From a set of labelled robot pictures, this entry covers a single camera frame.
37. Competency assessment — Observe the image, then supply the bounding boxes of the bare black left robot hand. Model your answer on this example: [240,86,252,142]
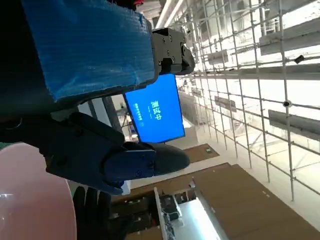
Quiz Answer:
[0,0,196,196]

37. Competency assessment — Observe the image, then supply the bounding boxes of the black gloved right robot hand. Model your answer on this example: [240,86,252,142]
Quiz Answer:
[72,186,133,240]

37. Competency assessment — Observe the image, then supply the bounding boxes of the pink bowl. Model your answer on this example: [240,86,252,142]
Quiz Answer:
[0,142,77,240]

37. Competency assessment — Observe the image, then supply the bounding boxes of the blue display screen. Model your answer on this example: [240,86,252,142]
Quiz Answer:
[123,73,186,145]

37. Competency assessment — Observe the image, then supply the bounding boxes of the white equipment rack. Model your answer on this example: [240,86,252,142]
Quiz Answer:
[152,186,227,240]

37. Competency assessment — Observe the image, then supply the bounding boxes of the grey hanging panel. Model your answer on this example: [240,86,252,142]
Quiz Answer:
[259,17,320,56]
[207,49,229,64]
[268,109,320,141]
[214,95,238,113]

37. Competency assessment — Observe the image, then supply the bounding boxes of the metal pipe frame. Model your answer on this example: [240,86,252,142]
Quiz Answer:
[154,0,320,202]

